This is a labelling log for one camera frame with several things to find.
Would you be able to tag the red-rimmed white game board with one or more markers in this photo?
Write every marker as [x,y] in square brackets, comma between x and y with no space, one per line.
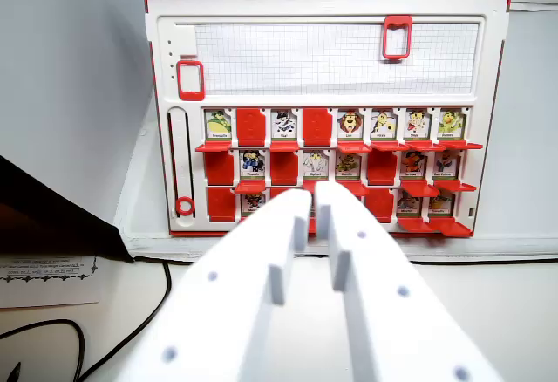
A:
[331,68]

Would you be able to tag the red plastic flap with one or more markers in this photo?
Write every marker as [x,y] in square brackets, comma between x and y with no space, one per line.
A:
[354,147]

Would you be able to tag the white printed paper label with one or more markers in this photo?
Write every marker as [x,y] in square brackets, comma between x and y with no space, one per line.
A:
[48,281]

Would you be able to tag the black box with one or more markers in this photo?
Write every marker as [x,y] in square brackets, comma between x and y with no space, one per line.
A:
[48,220]

